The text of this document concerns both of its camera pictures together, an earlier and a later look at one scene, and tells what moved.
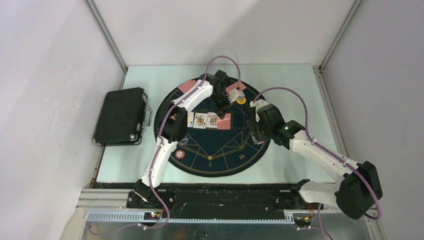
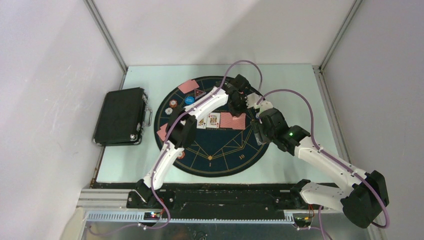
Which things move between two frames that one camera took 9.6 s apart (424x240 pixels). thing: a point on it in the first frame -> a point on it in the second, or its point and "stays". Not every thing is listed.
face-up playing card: [200, 120] stays
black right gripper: [254, 126] stays
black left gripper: [222, 110] -> [237, 113]
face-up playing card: [212, 120] stays
